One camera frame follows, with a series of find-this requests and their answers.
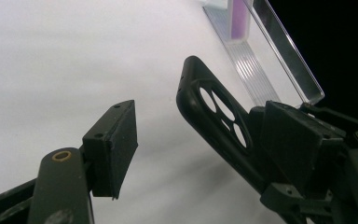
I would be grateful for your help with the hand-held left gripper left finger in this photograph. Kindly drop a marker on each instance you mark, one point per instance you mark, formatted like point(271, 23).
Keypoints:
point(115, 149)

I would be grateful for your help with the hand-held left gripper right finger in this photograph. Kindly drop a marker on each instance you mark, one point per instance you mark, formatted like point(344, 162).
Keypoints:
point(292, 146)

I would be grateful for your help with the clear plastic box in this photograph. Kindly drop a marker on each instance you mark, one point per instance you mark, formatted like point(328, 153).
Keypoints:
point(279, 53)

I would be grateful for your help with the black phone case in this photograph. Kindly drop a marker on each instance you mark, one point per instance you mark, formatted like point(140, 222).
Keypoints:
point(199, 102)

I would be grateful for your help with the clear phone case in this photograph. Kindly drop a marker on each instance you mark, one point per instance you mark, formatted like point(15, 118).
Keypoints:
point(239, 18)

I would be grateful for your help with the white board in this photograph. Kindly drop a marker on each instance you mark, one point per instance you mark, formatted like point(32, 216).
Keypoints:
point(59, 62)

